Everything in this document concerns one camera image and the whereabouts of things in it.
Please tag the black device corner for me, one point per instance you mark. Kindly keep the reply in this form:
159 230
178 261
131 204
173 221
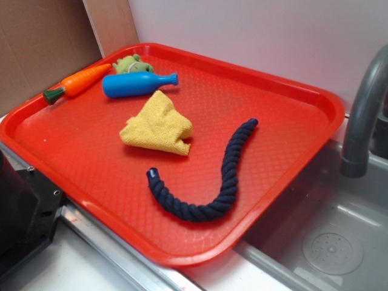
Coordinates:
30 208

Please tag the grey sink basin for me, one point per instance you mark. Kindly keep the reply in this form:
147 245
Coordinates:
325 232

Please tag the grey faucet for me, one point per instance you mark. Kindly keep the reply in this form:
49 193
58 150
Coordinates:
366 130

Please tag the blue toy bottle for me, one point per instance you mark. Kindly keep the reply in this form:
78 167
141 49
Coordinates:
135 84

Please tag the brown cardboard panel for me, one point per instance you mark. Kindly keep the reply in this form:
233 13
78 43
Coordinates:
42 42

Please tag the yellow cloth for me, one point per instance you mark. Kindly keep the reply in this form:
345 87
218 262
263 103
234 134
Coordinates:
158 126

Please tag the orange toy carrot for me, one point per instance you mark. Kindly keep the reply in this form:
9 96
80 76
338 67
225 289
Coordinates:
76 83

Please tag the green plush toy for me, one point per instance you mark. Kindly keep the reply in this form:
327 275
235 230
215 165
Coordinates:
131 64

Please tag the red plastic tray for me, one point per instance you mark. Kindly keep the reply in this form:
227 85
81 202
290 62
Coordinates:
76 144

